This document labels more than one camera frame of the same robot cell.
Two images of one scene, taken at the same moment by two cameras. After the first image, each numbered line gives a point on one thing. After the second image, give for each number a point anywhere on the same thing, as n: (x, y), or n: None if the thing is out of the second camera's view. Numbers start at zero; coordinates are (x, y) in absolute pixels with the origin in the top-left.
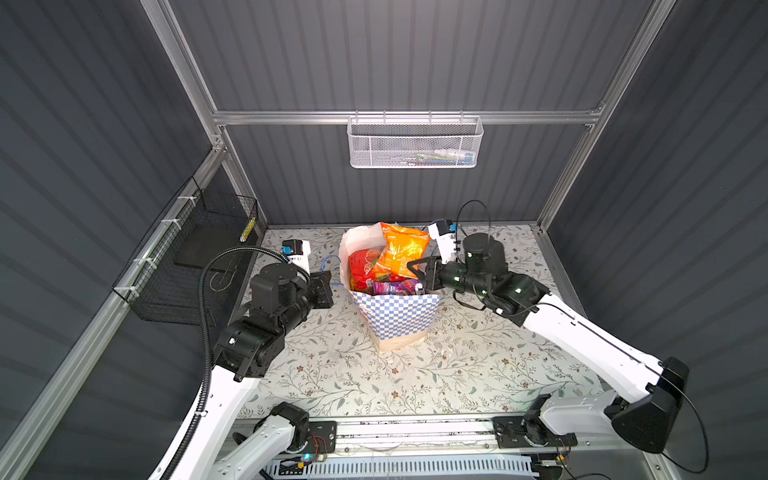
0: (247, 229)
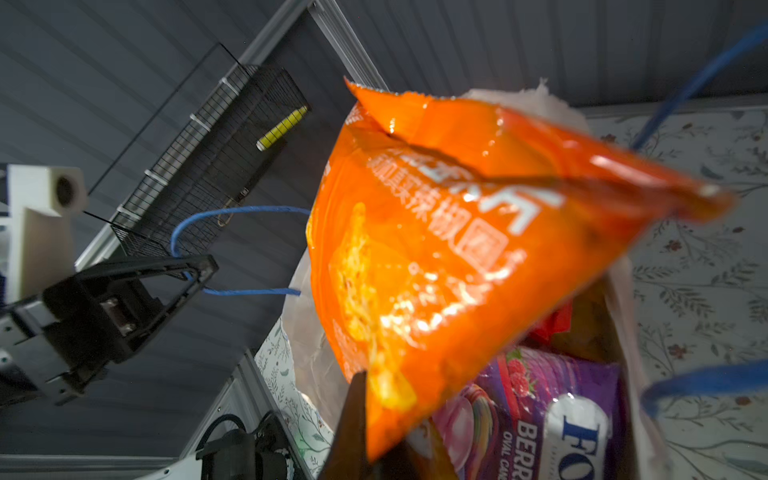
0: (281, 128)
